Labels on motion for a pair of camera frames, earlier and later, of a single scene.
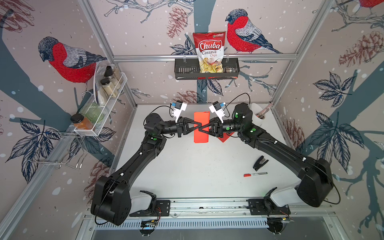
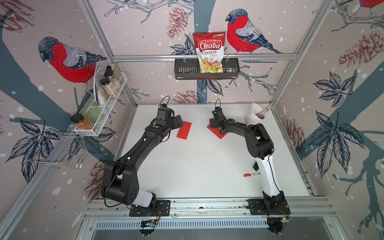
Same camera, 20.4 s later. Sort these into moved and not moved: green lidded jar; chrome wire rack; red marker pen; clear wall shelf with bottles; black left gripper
Moved: black left gripper
Not moved: clear wall shelf with bottles; red marker pen; chrome wire rack; green lidded jar
